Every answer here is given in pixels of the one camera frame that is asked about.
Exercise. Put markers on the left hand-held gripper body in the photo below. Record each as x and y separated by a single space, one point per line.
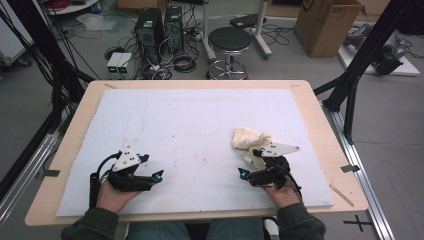
126 160

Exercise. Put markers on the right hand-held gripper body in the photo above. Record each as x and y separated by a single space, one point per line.
273 173

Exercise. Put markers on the cream printed cloth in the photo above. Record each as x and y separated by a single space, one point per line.
245 138

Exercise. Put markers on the person's right hand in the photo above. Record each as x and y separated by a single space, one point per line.
283 196

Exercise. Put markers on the person's left hand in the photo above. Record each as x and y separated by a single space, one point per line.
111 200

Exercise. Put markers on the white foam mat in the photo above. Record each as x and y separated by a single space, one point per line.
186 133

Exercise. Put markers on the person's white shirt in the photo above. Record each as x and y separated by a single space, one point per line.
271 227

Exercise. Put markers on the person's left leg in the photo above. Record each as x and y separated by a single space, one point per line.
156 230

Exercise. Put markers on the person's leg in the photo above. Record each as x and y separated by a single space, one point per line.
156 230
235 230

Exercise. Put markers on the person's right leg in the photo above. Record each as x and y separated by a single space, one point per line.
235 230

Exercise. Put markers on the thin wooden stick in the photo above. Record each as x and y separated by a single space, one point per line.
341 195

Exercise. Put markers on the black tape strip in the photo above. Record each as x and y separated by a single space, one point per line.
350 168
51 173

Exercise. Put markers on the white power supply box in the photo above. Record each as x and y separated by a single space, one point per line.
124 64
114 64

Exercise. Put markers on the black tape cross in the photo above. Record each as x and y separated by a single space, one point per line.
358 222

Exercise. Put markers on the black round stool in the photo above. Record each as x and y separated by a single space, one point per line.
230 39

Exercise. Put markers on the black computer tower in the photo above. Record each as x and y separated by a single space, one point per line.
149 30
174 26

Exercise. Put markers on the black flat pedal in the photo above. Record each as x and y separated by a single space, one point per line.
246 20

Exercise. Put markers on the clear plastic sheet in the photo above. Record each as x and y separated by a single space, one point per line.
100 22

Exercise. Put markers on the cardboard box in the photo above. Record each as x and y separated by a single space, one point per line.
325 28

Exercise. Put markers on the white board with grey device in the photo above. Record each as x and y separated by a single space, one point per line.
396 60

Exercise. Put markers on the aluminium rail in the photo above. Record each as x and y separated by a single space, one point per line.
363 173
25 176

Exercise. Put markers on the black metal frame stand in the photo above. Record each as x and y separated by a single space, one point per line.
363 56
43 56

